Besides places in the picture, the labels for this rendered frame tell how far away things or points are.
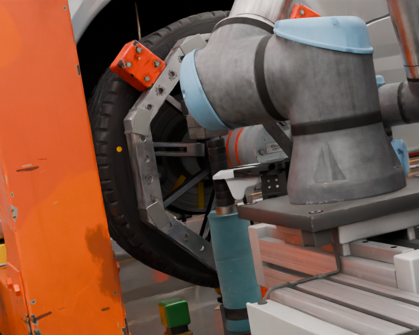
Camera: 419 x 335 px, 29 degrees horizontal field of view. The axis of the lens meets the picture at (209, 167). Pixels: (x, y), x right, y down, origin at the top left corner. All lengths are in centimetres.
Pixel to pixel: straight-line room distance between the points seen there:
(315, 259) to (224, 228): 68
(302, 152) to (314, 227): 13
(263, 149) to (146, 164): 26
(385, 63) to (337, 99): 131
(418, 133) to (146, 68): 90
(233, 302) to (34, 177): 55
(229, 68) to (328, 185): 21
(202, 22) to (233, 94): 86
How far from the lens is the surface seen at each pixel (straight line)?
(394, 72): 232
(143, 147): 176
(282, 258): 113
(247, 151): 172
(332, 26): 101
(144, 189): 176
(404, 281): 87
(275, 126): 152
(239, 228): 170
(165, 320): 133
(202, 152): 191
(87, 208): 142
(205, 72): 109
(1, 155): 140
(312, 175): 101
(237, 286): 172
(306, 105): 102
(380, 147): 103
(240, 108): 107
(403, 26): 139
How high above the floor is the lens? 95
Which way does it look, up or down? 4 degrees down
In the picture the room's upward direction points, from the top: 10 degrees counter-clockwise
